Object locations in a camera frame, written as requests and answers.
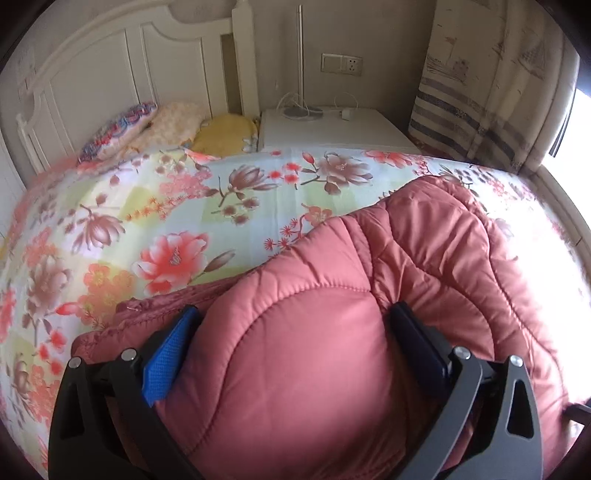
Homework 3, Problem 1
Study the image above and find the white wooden headboard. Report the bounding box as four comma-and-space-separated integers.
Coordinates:
16, 0, 259, 174

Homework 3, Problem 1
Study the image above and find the ship print striped curtain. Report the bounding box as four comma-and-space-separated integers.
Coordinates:
409, 0, 580, 174

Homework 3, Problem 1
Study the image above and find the silver table lamp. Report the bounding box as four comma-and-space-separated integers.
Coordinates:
283, 4, 324, 117

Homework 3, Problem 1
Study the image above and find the white charger with cable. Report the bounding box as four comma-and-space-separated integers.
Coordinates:
332, 91, 362, 121

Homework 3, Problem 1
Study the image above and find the beige wall socket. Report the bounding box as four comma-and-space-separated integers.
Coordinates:
322, 52, 363, 75

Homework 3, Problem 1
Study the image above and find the floral bed sheet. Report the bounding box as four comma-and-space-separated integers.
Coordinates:
0, 148, 591, 480

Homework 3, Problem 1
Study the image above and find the embroidered patterned pillow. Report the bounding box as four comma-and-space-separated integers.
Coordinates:
78, 102, 158, 163

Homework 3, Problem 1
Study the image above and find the pink quilted jacket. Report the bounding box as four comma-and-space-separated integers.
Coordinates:
71, 174, 573, 480

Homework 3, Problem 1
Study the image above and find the white nightstand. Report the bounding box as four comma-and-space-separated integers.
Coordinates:
259, 106, 423, 155

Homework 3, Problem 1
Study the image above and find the yellow pillow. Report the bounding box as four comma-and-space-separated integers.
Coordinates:
190, 113, 259, 155

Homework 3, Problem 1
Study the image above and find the cream fuzzy pillow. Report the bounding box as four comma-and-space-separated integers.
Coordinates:
134, 102, 211, 148

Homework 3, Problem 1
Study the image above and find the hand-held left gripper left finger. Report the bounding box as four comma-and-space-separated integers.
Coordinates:
48, 305, 204, 480

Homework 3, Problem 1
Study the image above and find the window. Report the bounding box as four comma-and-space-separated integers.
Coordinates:
549, 88, 591, 160

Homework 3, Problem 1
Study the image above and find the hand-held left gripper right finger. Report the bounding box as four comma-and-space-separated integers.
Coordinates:
385, 301, 543, 480

